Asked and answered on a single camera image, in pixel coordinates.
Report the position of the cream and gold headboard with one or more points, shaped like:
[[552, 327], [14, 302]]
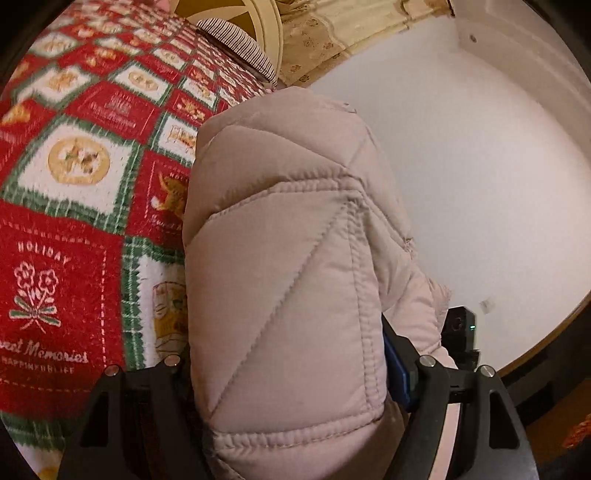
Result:
[[258, 23]]

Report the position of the beige quilted puffer jacket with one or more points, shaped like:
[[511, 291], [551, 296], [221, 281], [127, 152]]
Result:
[[277, 230]]

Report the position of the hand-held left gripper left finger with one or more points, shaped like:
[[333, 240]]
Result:
[[152, 397]]

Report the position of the striped pillow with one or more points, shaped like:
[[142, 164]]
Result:
[[240, 46]]

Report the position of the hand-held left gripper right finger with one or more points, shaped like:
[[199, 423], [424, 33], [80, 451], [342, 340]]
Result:
[[398, 369]]

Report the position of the gold patterned curtain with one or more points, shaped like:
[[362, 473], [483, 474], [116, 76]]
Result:
[[332, 32]]

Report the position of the red bear printed blanket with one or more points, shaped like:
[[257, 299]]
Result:
[[69, 277]]

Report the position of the orange patterned cloth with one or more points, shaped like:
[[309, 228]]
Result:
[[579, 431]]

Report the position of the dark wooden baseboard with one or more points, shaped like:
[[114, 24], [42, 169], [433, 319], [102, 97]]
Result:
[[545, 369]]

